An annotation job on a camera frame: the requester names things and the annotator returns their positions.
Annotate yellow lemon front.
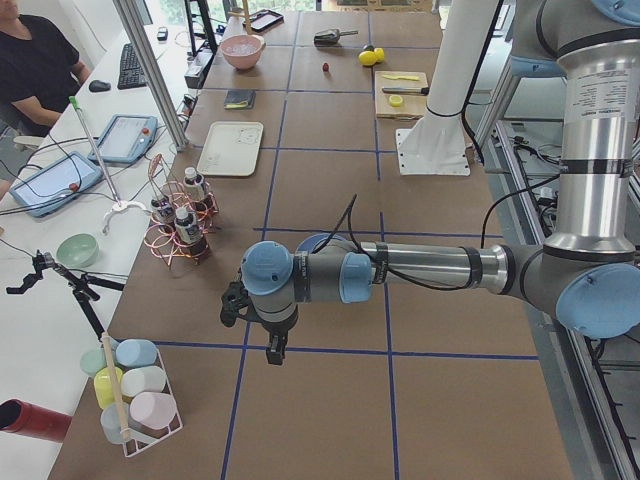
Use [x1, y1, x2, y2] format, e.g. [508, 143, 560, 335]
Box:
[358, 50, 378, 67]

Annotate white cup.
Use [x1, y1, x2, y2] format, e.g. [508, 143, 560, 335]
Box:
[121, 365, 167, 398]

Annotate pink cup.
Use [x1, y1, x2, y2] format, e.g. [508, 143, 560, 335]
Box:
[129, 392, 177, 430]

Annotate blue teach pendant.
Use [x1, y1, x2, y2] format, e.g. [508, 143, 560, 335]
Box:
[9, 151, 103, 218]
[97, 114, 158, 165]

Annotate cream bear tray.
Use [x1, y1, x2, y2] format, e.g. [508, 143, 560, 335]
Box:
[196, 121, 264, 177]

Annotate wooden basket handle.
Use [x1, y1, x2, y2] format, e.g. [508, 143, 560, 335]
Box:
[101, 331, 132, 443]

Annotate yellow lemon back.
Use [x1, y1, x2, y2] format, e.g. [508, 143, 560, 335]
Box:
[370, 48, 385, 65]

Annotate black phone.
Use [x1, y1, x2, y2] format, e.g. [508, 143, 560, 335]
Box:
[156, 27, 168, 41]

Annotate metal scoop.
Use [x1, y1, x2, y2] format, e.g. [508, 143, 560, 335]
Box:
[313, 29, 359, 47]

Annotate steel black-tipped knife handle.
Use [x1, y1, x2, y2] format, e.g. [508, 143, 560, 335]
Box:
[381, 87, 430, 96]

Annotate drink bottle back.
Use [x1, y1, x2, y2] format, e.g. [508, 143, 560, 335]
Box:
[184, 167, 208, 211]

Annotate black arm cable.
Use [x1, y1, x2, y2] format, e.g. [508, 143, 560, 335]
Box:
[333, 193, 561, 292]

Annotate copper wire bottle rack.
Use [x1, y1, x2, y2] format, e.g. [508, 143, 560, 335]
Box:
[144, 154, 219, 266]

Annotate yellow cup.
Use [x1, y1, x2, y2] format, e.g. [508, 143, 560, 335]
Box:
[93, 367, 115, 410]

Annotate near blue teach pendant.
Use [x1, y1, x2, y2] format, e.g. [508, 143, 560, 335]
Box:
[9, 151, 103, 218]

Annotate person in black shirt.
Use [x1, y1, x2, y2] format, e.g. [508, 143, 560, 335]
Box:
[1, 1, 91, 136]

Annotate drink bottle front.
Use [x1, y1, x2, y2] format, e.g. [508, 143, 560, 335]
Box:
[175, 206, 209, 260]

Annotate wooden cutting board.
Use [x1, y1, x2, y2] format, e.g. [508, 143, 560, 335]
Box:
[374, 71, 429, 119]

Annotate red cylinder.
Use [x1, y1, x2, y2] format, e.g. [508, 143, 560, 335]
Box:
[1, 399, 72, 443]

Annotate black keyboard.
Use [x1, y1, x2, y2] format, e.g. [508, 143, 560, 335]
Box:
[117, 43, 146, 90]

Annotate drink bottle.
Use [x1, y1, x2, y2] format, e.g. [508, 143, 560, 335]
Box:
[184, 167, 208, 211]
[151, 195, 175, 234]
[175, 206, 209, 260]

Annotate white stand with pole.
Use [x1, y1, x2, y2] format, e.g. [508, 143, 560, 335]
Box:
[69, 96, 151, 235]

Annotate drink bottle left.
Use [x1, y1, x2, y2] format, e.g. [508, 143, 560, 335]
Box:
[151, 195, 175, 234]

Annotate green cup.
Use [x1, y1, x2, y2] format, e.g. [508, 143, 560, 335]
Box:
[80, 348, 106, 378]

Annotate aluminium frame post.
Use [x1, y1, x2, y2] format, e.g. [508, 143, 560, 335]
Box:
[113, 0, 188, 152]

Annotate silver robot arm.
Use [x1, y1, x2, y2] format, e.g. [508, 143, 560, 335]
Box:
[220, 1, 639, 365]

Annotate blue round plate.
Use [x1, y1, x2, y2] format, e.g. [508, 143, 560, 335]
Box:
[295, 233, 353, 256]

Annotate lemon half slice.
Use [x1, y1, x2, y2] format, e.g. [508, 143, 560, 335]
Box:
[388, 94, 404, 108]

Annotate far blue teach pendant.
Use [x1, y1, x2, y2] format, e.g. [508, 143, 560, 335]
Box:
[97, 114, 158, 165]

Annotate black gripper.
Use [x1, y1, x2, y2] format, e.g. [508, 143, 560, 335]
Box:
[248, 298, 298, 365]

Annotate black tray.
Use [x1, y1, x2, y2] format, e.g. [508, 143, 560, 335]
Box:
[249, 9, 284, 33]

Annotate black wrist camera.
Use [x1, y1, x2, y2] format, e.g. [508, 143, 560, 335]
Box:
[220, 280, 259, 328]

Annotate grey yellow folded cloth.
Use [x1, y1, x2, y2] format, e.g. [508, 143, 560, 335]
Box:
[224, 89, 256, 110]

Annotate black computer mouse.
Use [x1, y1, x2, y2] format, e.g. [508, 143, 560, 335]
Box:
[89, 80, 111, 93]

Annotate green bowl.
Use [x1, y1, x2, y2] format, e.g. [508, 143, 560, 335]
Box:
[56, 233, 99, 268]

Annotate yellow plastic knife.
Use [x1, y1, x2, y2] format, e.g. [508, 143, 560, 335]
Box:
[381, 74, 421, 82]

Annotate yellow lemon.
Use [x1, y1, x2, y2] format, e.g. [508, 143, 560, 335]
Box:
[370, 48, 385, 65]
[358, 50, 378, 67]

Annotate light blue lower cup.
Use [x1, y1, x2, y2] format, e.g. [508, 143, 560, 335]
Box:
[100, 403, 125, 445]

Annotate pink bowl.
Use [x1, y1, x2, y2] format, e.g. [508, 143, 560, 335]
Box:
[220, 35, 266, 70]

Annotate black tripod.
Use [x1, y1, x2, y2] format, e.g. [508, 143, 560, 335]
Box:
[5, 251, 126, 344]

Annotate white wire cup basket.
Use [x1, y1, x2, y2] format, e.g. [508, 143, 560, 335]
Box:
[111, 338, 183, 457]

